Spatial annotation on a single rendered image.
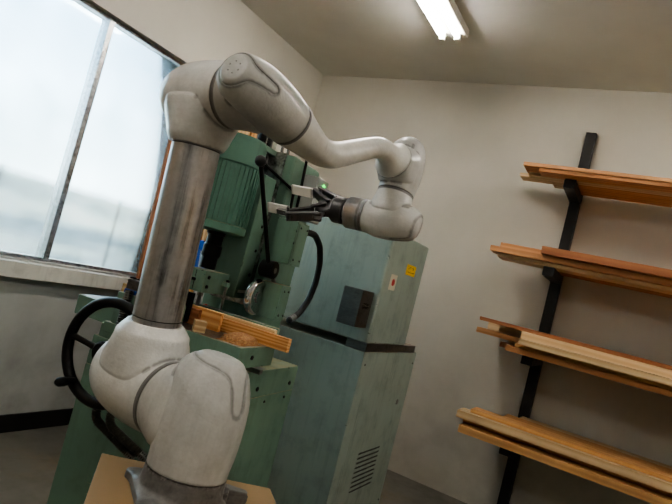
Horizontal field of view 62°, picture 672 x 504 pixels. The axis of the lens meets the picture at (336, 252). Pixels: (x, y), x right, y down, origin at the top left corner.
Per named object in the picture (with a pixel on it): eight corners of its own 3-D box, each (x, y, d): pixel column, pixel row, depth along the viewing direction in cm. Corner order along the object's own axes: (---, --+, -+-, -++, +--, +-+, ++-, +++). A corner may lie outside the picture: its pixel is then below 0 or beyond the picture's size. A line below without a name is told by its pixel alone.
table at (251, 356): (47, 311, 165) (53, 291, 165) (120, 314, 193) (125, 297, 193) (216, 372, 142) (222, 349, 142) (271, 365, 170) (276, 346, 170)
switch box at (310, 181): (292, 216, 200) (304, 173, 200) (304, 222, 209) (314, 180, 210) (308, 220, 197) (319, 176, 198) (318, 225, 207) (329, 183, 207)
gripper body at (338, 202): (340, 230, 154) (310, 223, 157) (353, 217, 161) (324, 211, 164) (340, 205, 150) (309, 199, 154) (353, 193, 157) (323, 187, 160)
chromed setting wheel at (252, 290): (237, 313, 179) (247, 276, 180) (256, 314, 191) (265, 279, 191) (245, 315, 178) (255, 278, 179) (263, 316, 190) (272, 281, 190)
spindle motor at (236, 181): (177, 221, 173) (204, 125, 175) (209, 230, 190) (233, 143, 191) (224, 232, 167) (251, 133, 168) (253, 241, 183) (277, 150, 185)
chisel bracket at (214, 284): (181, 291, 174) (188, 265, 174) (206, 294, 187) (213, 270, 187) (200, 297, 171) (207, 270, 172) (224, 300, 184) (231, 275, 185)
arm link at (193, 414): (181, 492, 93) (223, 364, 95) (119, 449, 104) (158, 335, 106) (245, 483, 106) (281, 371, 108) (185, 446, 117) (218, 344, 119)
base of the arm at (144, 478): (256, 530, 101) (265, 499, 102) (132, 516, 92) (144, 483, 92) (230, 487, 118) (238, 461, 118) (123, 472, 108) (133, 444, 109)
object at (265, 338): (123, 299, 186) (127, 288, 187) (128, 300, 188) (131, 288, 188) (285, 352, 163) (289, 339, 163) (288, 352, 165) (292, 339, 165)
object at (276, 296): (250, 313, 187) (259, 278, 188) (260, 314, 193) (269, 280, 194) (274, 321, 183) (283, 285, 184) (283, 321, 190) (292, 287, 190)
